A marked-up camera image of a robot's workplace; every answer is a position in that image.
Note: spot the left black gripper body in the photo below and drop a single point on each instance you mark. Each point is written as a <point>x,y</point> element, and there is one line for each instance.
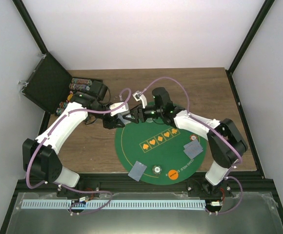
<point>108,124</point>

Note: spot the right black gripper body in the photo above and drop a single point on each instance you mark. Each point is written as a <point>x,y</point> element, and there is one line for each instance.
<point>158,111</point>

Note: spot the orange big blind button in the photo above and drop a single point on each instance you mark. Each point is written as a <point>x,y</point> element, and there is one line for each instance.
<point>173,174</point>

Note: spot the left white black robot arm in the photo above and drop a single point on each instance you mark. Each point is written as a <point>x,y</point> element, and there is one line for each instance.
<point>40,155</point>

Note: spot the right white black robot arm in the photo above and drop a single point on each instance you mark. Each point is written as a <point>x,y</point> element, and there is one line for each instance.
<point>225,140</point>

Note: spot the round green poker mat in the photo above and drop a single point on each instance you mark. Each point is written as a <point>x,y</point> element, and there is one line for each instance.
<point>154,143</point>

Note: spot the chip row in case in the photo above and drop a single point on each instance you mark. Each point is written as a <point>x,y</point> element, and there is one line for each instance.
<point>81,81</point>
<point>59,111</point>
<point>63,105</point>
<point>79,87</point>

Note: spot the chip row bottom in case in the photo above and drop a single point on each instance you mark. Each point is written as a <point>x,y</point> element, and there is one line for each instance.
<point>59,111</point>

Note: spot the chip row top in case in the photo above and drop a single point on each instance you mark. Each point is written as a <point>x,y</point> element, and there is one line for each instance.
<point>81,81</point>

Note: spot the black poker chip case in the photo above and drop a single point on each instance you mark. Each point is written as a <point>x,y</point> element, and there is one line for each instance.
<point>48,85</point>

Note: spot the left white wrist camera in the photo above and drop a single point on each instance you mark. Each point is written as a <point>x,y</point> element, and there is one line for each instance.
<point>118,108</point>

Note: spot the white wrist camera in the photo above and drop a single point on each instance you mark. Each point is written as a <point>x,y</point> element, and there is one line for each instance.
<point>118,108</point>
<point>139,97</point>

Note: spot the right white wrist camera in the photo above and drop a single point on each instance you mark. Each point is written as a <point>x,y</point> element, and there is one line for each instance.
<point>139,97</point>

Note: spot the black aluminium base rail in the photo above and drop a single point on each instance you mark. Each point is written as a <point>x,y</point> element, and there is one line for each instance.
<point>122,183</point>

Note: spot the light blue slotted cable duct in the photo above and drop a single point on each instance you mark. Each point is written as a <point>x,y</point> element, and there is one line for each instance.
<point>115,204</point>

